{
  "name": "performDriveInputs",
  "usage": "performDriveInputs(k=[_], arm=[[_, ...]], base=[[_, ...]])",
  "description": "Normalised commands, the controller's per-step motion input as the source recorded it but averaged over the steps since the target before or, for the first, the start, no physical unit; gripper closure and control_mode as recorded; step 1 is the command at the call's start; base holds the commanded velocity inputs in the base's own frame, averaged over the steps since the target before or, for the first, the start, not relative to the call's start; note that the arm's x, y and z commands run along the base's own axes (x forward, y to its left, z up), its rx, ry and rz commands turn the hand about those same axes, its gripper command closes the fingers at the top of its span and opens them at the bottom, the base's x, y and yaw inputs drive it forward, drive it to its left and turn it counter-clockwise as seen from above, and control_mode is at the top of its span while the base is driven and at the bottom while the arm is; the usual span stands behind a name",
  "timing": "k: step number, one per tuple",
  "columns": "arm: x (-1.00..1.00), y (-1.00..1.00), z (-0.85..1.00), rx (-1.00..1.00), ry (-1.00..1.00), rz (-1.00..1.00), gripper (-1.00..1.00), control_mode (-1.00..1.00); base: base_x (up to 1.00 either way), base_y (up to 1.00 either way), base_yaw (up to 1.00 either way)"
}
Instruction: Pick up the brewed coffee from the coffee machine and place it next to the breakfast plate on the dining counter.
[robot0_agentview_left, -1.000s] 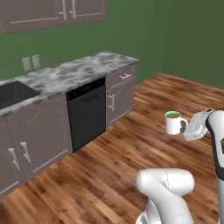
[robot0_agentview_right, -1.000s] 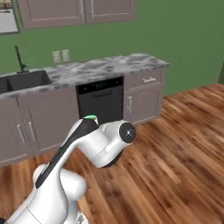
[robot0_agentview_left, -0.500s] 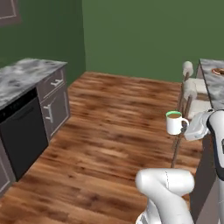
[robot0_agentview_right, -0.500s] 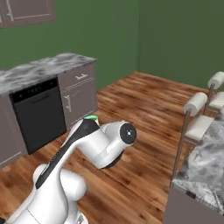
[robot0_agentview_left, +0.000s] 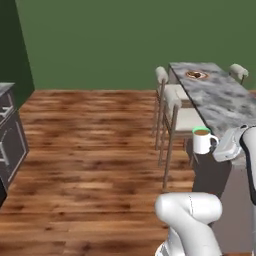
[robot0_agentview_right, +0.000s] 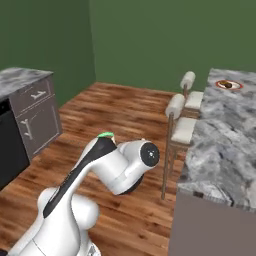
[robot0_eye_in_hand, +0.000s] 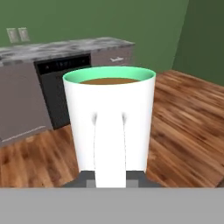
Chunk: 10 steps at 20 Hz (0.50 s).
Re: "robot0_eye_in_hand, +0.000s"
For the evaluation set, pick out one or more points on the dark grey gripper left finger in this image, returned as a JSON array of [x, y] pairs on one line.
[[84, 180]]

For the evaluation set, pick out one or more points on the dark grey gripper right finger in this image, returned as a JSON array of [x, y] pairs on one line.
[[137, 180]]

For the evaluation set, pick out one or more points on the white coffee mug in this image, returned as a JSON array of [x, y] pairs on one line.
[[108, 116]]

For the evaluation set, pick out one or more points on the black dishwasher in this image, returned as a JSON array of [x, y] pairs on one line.
[[58, 87]]

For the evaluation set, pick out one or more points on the grey cupboard door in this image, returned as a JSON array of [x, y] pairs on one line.
[[20, 102]]

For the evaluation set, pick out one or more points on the grey drawer front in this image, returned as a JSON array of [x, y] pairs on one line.
[[112, 57]]

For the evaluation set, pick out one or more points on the white wall socket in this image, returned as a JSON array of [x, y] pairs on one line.
[[24, 34], [12, 35]]

